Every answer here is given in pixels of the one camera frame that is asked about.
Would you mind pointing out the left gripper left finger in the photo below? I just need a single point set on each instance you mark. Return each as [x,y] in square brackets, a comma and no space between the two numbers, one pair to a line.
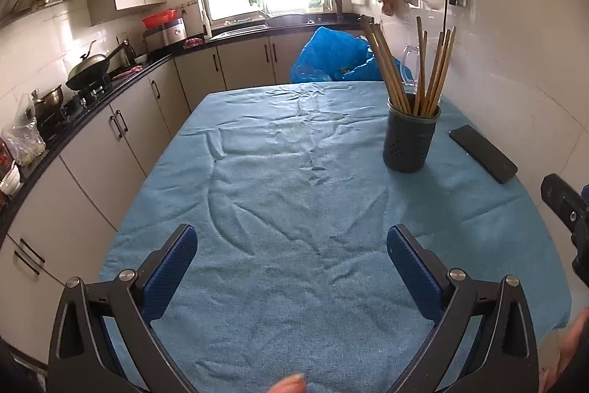
[82,356]

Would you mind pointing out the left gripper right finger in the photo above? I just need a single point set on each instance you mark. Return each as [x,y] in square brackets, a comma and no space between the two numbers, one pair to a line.
[503,356]

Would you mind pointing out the dark chopstick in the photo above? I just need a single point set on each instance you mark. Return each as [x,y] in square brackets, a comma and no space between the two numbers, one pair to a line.
[382,61]

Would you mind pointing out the lower kitchen cabinets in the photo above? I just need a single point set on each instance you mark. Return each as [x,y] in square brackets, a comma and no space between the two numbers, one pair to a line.
[63,219]

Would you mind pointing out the person right hand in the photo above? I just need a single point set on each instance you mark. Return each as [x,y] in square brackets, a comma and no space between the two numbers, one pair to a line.
[568,348]

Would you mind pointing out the person left hand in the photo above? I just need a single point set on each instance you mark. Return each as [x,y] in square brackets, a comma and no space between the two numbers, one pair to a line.
[293,384]

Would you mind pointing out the black smartphone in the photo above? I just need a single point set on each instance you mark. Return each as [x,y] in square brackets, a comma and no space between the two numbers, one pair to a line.
[495,162]

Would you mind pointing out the black utensil holder cup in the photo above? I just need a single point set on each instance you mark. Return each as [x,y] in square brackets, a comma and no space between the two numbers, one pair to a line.
[407,139]

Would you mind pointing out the clear glass mug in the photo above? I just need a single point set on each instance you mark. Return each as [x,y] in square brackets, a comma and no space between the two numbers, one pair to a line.
[409,67]

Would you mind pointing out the metal pot with lid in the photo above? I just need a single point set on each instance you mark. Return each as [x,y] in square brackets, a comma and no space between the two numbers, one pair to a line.
[48,104]

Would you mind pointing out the blue towel table cover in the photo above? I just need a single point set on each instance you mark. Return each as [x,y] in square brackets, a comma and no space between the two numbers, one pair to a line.
[291,200]

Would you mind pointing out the blue plastic bag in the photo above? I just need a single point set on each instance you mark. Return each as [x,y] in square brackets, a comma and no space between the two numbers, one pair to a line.
[335,56]

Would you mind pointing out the black wok on stove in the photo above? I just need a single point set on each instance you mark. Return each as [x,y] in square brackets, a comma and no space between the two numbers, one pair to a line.
[92,69]

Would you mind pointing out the silver rice cooker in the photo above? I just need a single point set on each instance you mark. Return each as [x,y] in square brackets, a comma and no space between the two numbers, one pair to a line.
[165,35]

